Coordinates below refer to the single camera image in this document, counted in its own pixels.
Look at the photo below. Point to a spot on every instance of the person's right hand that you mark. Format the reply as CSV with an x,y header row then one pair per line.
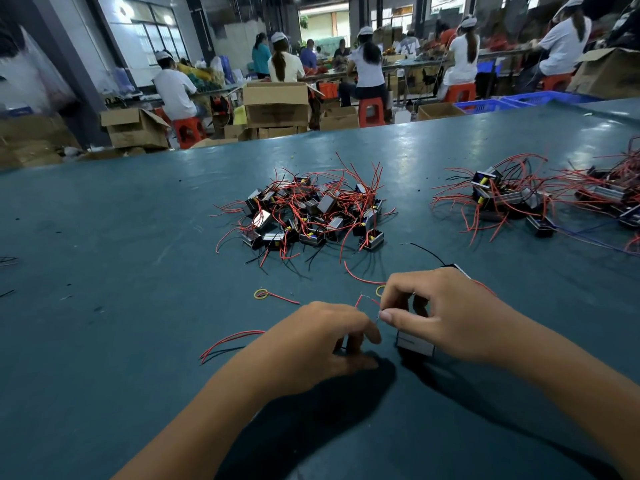
x,y
455,315

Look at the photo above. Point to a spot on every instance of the person's left hand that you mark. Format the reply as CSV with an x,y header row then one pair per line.
x,y
310,350

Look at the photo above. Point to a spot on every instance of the person's right forearm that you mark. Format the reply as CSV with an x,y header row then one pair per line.
x,y
590,385

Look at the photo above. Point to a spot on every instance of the large closed cardboard box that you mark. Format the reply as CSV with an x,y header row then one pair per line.
x,y
277,105

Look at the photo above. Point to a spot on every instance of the person's left forearm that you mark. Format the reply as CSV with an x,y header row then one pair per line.
x,y
200,440

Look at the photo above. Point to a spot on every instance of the open cardboard box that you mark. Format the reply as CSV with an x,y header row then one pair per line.
x,y
135,128

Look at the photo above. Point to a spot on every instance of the blue plastic crate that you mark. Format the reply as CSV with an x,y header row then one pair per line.
x,y
550,98
487,106

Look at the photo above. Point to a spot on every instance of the yellow rubber band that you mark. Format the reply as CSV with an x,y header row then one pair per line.
x,y
256,293
380,291

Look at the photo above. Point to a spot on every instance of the tilted cardboard box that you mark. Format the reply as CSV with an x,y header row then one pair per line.
x,y
605,73

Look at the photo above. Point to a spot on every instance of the shallow cardboard box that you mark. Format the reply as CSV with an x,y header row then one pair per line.
x,y
441,111

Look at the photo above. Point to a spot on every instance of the low cardboard box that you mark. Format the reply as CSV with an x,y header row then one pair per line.
x,y
339,118

